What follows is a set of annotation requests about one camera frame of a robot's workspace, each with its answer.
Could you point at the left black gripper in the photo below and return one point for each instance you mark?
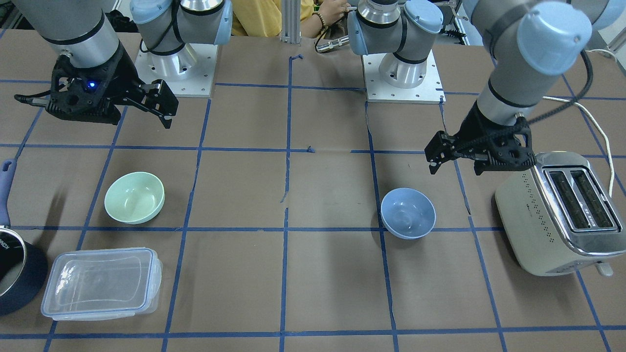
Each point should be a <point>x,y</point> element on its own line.
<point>476,124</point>

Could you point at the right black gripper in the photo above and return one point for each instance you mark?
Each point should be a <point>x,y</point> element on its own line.
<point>122,72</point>

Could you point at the blue bowl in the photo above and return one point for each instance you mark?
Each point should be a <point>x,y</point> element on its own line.
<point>407,213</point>

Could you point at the green bowl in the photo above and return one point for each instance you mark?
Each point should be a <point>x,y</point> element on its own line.
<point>135,198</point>

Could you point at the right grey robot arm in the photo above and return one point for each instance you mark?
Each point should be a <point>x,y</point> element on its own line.
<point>86,32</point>

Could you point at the silver cream toaster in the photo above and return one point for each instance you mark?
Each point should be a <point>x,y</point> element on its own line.
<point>559,218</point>

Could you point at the clear plastic food container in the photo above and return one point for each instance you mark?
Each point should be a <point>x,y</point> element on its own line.
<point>97,285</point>

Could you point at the dark blue saucepan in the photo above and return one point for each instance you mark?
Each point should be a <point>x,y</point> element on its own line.
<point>23,266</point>

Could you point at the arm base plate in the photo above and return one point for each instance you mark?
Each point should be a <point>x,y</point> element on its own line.
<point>388,80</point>
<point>188,73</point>

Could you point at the aluminium frame post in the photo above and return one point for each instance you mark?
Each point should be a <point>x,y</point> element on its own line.
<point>290,22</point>

